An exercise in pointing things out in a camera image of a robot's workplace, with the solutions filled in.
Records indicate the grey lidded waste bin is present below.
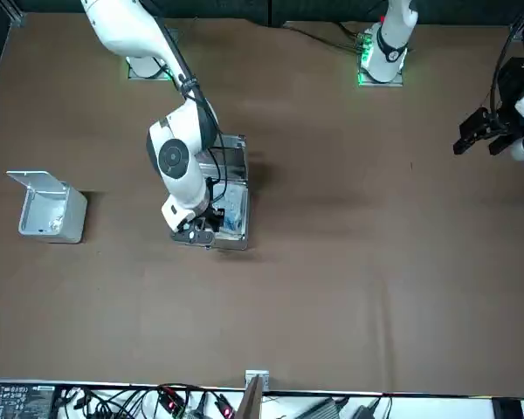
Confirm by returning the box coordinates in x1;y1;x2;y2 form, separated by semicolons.
6;169;88;244

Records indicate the black block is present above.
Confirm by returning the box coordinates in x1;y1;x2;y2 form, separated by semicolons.
491;397;524;419

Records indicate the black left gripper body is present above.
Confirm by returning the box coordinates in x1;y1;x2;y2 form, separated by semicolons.
491;56;524;136

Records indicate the labelled black power adapter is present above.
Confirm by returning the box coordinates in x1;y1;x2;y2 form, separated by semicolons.
0;383;57;419

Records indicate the long aluminium edge rail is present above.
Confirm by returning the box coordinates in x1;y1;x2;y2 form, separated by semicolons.
0;0;25;28

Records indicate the black plug with red light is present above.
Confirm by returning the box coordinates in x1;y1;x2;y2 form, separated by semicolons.
155;386;190;414
217;395;237;418

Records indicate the black left base cable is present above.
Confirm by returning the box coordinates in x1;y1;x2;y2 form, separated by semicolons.
283;20;368;56

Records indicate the aluminium medical kit case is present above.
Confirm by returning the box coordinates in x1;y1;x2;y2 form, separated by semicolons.
169;134;251;252

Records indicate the plain black power adapter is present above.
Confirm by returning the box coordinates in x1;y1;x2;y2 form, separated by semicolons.
353;403;393;419

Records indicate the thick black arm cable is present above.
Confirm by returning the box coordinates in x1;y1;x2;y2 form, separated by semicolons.
155;12;228;210

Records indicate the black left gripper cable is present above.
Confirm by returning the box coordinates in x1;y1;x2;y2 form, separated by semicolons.
488;0;524;117

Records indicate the blue face mask packet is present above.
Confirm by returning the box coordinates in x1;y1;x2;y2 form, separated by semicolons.
216;182;246;232

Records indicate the grey ribbed power brick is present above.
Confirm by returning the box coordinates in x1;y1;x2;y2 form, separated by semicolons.
295;397;349;419

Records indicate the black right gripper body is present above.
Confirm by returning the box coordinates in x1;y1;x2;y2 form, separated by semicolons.
170;207;226;245

